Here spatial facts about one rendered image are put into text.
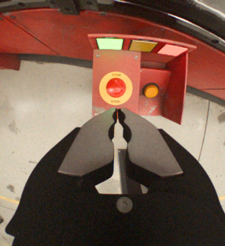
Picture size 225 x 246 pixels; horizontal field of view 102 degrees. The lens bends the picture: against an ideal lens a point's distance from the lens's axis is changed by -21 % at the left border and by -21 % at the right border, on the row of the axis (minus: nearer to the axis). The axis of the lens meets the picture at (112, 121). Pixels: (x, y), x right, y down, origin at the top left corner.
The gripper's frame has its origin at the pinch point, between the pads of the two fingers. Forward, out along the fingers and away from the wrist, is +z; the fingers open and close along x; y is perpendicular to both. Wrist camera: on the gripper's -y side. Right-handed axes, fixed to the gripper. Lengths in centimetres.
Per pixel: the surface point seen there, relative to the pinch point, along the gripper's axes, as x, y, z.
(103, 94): -2.7, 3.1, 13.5
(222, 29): 21.3, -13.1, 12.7
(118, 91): 0.5, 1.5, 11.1
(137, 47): 4.0, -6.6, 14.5
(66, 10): -11.3, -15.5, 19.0
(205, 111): 96, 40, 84
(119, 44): 0.4, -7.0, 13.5
